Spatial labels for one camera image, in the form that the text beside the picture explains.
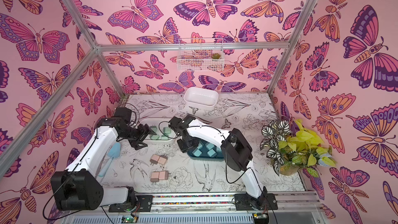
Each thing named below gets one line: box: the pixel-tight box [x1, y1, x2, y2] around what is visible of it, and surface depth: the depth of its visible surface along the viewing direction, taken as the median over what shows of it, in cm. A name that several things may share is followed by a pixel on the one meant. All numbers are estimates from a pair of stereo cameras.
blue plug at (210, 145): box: [206, 142, 216, 151], surface depth 92 cm
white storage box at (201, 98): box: [183, 87, 220, 111], surface depth 119 cm
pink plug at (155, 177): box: [150, 171, 160, 185], surface depth 83 cm
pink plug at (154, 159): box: [149, 154, 161, 166], surface depth 88 cm
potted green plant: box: [259, 119, 337, 178], surface depth 70 cm
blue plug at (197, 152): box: [191, 147, 203, 158], surface depth 89 cm
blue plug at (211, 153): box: [207, 148, 218, 158], surface depth 89 cm
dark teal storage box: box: [186, 138, 225, 162], surface depth 89 cm
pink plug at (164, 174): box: [158, 170, 171, 180], surface depth 83 cm
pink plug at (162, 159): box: [157, 155, 169, 165], surface depth 88 cm
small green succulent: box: [211, 52, 221, 60], surface depth 95 cm
